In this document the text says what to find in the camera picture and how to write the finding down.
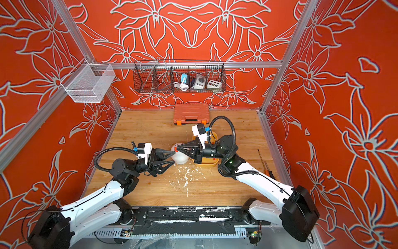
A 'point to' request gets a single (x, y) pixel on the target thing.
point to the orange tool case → (187, 114)
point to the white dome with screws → (179, 157)
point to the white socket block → (213, 84)
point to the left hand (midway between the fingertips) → (173, 158)
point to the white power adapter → (200, 82)
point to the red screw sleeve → (176, 149)
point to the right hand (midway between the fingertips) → (176, 152)
